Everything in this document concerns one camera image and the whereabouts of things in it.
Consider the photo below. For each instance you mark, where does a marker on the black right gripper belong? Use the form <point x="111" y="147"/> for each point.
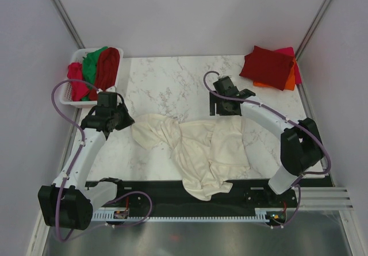
<point x="214" y="99"/>

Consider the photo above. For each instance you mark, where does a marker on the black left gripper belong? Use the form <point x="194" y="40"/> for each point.
<point x="127" y="121"/>

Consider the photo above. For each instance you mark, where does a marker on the white t shirt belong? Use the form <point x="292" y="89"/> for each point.
<point x="208" y="153"/>

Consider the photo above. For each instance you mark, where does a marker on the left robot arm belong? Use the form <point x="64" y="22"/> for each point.
<point x="66" y="203"/>

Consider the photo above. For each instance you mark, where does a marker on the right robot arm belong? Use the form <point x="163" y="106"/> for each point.
<point x="301" y="146"/>

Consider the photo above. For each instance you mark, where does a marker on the green t shirt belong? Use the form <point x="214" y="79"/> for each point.
<point x="89" y="65"/>

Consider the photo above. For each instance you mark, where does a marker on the folded orange t shirt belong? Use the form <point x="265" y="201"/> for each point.
<point x="290" y="83"/>

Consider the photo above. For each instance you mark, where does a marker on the folded pink t shirt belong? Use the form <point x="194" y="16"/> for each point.
<point x="290" y="52"/>

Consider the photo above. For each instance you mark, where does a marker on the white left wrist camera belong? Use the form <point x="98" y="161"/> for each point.
<point x="111" y="89"/>

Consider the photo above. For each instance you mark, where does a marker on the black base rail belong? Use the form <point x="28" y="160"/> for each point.
<point x="170" y="199"/>

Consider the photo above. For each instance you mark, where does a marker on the white cable duct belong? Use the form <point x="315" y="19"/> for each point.
<point x="120" y="215"/>

